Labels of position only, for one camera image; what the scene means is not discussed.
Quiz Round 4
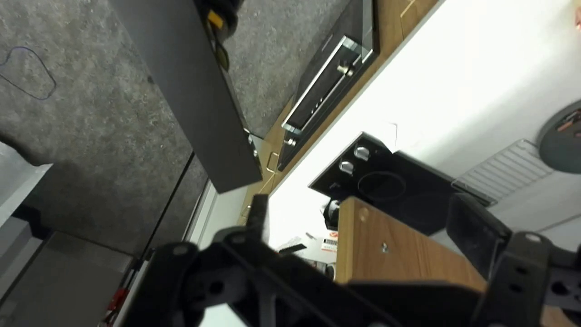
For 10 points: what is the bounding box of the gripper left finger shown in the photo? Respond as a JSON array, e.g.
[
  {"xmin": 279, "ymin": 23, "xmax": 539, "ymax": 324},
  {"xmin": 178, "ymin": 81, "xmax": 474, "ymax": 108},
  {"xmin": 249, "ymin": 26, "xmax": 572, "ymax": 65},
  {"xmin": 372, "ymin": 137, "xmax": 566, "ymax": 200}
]
[{"xmin": 119, "ymin": 194, "xmax": 364, "ymax": 327}]

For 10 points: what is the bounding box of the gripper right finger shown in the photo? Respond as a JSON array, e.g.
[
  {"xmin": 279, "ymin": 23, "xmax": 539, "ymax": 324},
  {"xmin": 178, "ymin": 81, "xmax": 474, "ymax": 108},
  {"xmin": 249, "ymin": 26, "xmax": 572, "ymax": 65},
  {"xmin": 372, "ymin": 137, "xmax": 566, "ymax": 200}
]
[{"xmin": 446, "ymin": 193, "xmax": 581, "ymax": 327}]

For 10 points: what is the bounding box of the wooden cabinet door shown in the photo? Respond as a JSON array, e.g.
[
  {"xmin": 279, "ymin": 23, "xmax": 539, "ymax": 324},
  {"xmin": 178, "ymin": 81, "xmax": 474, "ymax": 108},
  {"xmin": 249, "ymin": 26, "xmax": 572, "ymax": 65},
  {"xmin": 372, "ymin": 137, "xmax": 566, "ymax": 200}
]
[{"xmin": 335, "ymin": 197, "xmax": 581, "ymax": 327}]

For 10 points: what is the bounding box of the dark grey cabinet panel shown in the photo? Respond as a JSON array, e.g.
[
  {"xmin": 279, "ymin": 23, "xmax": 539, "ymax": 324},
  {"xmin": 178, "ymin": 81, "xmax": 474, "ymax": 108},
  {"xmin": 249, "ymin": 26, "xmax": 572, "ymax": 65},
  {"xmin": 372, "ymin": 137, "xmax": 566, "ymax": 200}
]
[{"xmin": 109, "ymin": 0, "xmax": 265, "ymax": 194}]

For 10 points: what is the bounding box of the black oven door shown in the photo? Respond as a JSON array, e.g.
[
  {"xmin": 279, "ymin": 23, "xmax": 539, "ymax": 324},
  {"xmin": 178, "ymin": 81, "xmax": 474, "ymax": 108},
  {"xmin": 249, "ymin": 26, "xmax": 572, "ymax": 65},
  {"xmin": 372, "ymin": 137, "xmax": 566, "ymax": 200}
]
[{"xmin": 276, "ymin": 0, "xmax": 380, "ymax": 172}]

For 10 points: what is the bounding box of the wooden base cabinet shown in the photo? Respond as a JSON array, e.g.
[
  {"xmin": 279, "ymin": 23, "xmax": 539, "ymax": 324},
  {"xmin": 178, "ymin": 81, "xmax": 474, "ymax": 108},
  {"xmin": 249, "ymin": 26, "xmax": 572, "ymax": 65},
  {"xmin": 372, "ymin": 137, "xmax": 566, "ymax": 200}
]
[{"xmin": 236, "ymin": 0, "xmax": 441, "ymax": 228}]

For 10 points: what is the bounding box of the ribbed sink drainboard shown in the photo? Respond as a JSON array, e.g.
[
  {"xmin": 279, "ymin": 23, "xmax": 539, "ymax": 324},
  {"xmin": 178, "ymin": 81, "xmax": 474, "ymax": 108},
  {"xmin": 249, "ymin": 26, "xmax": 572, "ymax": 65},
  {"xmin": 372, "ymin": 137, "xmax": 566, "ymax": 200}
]
[{"xmin": 452, "ymin": 139, "xmax": 555, "ymax": 206}]

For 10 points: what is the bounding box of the grey round sink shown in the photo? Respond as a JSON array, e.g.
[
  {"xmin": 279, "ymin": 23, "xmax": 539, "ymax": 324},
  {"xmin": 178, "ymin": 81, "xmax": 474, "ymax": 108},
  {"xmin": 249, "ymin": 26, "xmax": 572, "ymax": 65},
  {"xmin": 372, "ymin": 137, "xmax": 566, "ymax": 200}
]
[{"xmin": 538, "ymin": 100, "xmax": 581, "ymax": 174}]

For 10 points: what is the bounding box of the black cooktop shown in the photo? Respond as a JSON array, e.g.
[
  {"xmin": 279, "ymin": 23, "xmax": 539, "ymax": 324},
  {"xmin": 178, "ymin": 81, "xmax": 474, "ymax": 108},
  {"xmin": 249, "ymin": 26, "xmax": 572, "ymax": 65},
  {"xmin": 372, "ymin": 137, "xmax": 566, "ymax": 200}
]
[{"xmin": 308, "ymin": 132, "xmax": 497, "ymax": 237}]

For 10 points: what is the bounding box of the white red printed packet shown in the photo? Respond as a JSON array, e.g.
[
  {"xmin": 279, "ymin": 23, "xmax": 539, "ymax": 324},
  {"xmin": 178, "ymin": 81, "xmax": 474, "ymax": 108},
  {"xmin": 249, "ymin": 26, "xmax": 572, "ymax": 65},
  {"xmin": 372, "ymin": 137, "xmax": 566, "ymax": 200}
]
[{"xmin": 320, "ymin": 231, "xmax": 339, "ymax": 253}]

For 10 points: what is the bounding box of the black kettle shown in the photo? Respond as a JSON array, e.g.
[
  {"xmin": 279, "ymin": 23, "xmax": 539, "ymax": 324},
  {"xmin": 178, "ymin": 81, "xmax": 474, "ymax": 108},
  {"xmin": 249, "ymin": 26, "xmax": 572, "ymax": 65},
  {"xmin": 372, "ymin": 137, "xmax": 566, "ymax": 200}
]
[{"xmin": 321, "ymin": 199, "xmax": 341, "ymax": 230}]

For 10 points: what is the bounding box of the silver oven door handle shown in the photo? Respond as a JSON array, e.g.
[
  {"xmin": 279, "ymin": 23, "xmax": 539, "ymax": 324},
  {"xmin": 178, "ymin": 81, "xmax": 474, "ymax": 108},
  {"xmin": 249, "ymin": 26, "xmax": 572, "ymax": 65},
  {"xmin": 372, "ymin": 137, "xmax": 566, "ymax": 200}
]
[{"xmin": 281, "ymin": 35, "xmax": 374, "ymax": 136}]

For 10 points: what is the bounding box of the blue cable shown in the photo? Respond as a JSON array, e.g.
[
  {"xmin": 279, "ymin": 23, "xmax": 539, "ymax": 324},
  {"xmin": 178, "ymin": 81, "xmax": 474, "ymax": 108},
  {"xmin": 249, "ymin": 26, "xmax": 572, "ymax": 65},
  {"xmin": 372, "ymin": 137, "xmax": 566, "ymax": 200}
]
[{"xmin": 0, "ymin": 45, "xmax": 58, "ymax": 101}]

